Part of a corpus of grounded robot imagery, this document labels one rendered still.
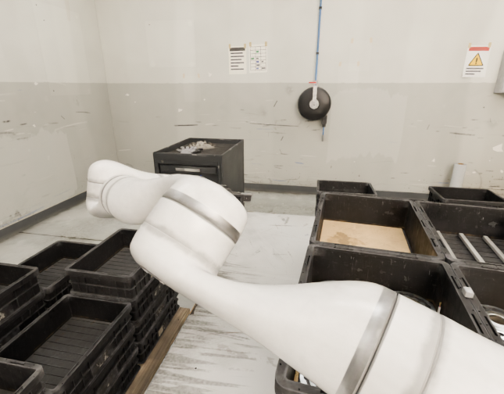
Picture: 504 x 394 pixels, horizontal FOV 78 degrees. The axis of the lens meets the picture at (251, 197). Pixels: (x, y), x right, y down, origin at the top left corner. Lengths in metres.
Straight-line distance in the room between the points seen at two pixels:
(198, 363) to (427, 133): 3.61
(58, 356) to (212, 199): 1.19
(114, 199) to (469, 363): 0.41
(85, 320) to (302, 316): 1.35
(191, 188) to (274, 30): 3.63
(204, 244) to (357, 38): 3.65
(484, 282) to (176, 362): 0.69
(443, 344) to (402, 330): 0.02
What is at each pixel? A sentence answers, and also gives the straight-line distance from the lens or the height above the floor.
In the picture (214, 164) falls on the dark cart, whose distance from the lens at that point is 1.91.
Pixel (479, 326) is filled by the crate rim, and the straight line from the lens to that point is 0.65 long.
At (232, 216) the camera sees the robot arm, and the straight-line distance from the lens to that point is 0.30.
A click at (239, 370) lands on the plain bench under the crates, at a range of 0.78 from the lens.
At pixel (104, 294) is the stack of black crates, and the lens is 1.45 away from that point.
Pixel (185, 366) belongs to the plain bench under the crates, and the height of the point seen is 0.70.
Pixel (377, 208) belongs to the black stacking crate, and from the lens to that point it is 1.15.
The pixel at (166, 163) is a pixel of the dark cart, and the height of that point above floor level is 0.83.
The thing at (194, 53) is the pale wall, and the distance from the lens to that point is 4.09.
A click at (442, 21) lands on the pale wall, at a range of 4.03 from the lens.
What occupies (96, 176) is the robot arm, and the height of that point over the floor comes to 1.14.
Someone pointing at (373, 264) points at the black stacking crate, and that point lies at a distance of 0.78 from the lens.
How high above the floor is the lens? 1.29
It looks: 20 degrees down
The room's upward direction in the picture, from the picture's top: straight up
